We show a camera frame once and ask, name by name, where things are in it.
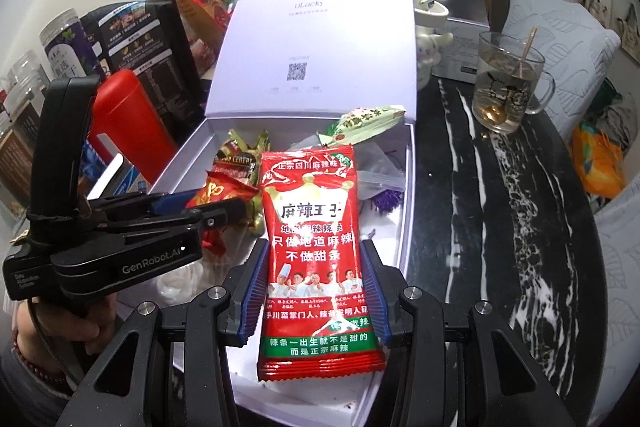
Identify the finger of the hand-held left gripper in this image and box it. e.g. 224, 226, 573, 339
100, 198, 248, 238
85, 189, 201, 220

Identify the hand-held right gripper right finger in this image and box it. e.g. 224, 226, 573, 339
360, 238, 578, 427

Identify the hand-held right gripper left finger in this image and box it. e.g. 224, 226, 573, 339
55, 241, 271, 427

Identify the orange red snack packet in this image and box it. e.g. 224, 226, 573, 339
187, 172, 261, 210

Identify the gold candy packet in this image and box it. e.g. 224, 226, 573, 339
212, 129, 271, 188

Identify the white fabric sachet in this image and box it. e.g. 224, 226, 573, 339
155, 257, 221, 303

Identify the large red snack packet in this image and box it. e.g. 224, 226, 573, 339
256, 144, 388, 383

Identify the purple drawstring pouch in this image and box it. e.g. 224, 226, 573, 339
370, 189, 405, 215

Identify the frosted zip bag with pastry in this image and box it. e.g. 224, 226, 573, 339
350, 139, 406, 202

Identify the green snack packet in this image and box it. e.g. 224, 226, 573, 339
317, 104, 407, 148

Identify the lavender gift box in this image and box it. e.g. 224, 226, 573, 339
147, 0, 418, 427

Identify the person's left forearm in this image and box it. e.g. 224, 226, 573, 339
0, 347, 76, 427

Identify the person's left hand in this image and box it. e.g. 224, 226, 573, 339
12, 294, 118, 383

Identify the blue white carton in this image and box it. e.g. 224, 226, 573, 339
82, 142, 151, 198

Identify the red canister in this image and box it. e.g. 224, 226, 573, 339
90, 69, 176, 188

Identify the brown label jar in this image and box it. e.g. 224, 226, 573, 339
0, 77, 48, 208

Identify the black snack box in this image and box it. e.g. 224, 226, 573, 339
82, 0, 203, 148

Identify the purple label jar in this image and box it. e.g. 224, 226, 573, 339
39, 8, 103, 80

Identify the glass mug with spoon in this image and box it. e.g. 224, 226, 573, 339
472, 27, 557, 135

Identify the white figurine cup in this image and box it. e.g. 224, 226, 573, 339
414, 0, 455, 90

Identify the orange bag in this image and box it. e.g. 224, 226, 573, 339
570, 122, 626, 200

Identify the silver white box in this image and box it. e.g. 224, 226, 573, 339
432, 0, 493, 82

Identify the red bead bracelet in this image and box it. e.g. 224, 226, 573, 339
10, 332, 66, 383

